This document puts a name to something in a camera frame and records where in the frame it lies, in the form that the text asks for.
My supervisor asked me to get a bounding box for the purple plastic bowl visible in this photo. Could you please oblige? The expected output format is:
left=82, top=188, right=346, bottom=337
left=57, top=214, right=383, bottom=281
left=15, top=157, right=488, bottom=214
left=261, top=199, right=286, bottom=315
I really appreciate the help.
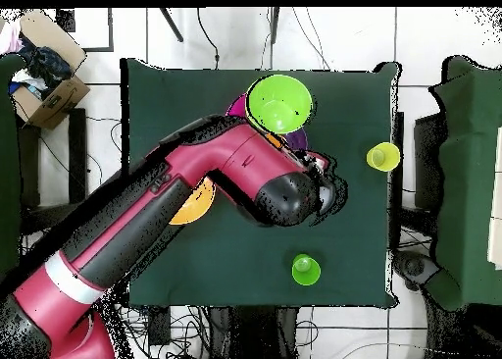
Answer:
left=281, top=126, right=309, bottom=152

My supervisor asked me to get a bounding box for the orange plastic cup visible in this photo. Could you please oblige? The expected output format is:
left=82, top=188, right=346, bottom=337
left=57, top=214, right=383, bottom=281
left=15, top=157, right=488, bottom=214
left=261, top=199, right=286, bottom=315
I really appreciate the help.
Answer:
left=265, top=132, right=287, bottom=150

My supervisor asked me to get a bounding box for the green plastic bowl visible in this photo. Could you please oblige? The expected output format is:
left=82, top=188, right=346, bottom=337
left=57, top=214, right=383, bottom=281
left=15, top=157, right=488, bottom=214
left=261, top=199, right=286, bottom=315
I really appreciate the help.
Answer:
left=244, top=74, right=315, bottom=135

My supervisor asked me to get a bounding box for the pink plastic bowl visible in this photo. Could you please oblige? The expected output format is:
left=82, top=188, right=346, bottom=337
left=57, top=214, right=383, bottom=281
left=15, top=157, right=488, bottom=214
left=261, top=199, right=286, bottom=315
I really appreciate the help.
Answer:
left=226, top=93, right=248, bottom=119

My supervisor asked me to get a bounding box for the yellow plastic cup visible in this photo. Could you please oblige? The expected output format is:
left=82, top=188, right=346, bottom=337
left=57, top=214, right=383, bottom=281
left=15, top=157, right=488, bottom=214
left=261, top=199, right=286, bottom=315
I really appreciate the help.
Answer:
left=366, top=141, right=402, bottom=173

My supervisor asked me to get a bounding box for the dark green tablecloth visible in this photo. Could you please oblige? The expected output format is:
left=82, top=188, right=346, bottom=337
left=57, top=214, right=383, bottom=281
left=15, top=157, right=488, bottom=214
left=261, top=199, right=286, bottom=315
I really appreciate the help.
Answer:
left=119, top=57, right=401, bottom=308

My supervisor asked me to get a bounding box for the green plastic cup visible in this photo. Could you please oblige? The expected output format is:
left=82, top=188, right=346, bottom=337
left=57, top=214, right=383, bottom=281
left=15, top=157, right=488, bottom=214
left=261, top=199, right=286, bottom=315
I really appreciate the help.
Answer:
left=290, top=253, right=322, bottom=286

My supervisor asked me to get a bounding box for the large orange plastic bowl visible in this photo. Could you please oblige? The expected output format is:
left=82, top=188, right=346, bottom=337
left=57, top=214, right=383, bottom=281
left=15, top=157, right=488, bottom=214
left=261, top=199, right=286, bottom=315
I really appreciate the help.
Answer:
left=168, top=176, right=217, bottom=226

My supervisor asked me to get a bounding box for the black equipment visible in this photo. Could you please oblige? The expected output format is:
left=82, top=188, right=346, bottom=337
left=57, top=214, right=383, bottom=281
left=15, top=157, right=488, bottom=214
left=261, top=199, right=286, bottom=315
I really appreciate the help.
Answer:
left=392, top=251, right=441, bottom=293

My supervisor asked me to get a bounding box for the black tripod leg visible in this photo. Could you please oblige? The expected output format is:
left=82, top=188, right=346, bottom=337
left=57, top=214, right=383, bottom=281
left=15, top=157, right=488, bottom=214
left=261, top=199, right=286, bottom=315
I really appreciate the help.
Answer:
left=269, top=7, right=281, bottom=45
left=158, top=7, right=184, bottom=43

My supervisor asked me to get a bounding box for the dark green cloth cover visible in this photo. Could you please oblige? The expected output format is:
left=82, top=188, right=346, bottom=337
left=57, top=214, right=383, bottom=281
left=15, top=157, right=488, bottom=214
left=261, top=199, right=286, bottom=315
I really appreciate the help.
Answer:
left=423, top=55, right=502, bottom=312
left=0, top=54, right=28, bottom=282

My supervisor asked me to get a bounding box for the black power brick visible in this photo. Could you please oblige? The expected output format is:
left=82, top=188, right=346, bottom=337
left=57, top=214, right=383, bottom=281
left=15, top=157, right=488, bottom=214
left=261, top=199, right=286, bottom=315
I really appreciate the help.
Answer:
left=147, top=307, right=172, bottom=346

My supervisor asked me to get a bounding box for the cardboard box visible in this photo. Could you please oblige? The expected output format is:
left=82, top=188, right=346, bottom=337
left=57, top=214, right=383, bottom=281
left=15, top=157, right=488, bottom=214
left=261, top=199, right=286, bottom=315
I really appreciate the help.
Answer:
left=11, top=8, right=91, bottom=130

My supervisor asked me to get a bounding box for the dark blue clothing bundle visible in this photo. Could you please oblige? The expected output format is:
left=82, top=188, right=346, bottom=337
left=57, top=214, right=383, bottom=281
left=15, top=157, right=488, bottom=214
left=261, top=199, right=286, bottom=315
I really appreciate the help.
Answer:
left=19, top=36, right=74, bottom=89

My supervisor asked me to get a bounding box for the pale pink cloth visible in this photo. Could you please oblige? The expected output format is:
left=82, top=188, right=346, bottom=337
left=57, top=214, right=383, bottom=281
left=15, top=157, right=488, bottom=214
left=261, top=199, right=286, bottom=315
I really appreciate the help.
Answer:
left=0, top=19, right=25, bottom=56

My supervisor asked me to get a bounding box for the thin black floor cable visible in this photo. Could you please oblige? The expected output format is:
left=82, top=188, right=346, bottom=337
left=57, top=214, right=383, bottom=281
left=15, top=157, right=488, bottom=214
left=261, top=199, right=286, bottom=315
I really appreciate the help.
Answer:
left=195, top=7, right=221, bottom=70
left=291, top=7, right=330, bottom=71

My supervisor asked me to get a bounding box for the black metal frame stand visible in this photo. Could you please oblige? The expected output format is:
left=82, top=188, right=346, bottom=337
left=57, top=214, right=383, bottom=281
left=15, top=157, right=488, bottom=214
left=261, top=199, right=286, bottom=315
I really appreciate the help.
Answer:
left=17, top=107, right=89, bottom=234

